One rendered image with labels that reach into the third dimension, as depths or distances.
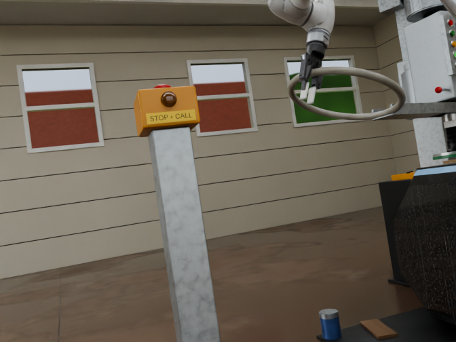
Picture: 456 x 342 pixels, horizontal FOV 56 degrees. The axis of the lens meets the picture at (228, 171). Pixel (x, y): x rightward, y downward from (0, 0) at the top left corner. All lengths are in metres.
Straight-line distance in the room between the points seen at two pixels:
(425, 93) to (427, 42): 0.25
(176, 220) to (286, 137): 7.86
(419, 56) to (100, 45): 6.39
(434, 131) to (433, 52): 1.01
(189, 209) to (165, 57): 7.37
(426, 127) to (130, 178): 5.42
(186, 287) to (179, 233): 0.11
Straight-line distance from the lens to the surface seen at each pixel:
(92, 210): 7.53
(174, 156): 0.89
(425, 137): 3.28
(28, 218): 7.53
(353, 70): 1.72
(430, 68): 2.36
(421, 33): 2.41
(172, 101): 0.88
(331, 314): 2.39
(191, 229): 0.89
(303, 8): 1.77
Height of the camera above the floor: 0.86
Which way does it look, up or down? 2 degrees up
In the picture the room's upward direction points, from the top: 8 degrees counter-clockwise
